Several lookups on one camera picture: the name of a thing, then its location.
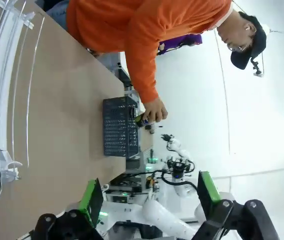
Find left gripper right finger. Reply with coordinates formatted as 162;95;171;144
194;171;280;240

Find purple garment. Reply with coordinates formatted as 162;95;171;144
156;33;203;56

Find person in orange hoodie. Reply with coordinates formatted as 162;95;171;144
43;0;234;76

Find head-mounted camera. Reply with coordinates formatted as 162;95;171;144
249;56;266;78

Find person's left forearm orange sleeve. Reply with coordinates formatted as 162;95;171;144
128;49;160;104

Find black cap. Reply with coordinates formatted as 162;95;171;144
230;11;268;71

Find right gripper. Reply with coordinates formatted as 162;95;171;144
168;159;192;180

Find person's left hand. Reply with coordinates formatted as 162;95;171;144
143;97;169;124

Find grey plastic basket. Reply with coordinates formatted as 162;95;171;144
102;96;141;159

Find equipment rack under table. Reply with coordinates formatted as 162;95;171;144
106;147;162;201

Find eyeglasses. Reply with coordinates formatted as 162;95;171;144
226;42;248;53

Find person's head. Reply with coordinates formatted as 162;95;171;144
216;12;258;55

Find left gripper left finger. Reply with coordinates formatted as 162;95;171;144
31;177;105;240

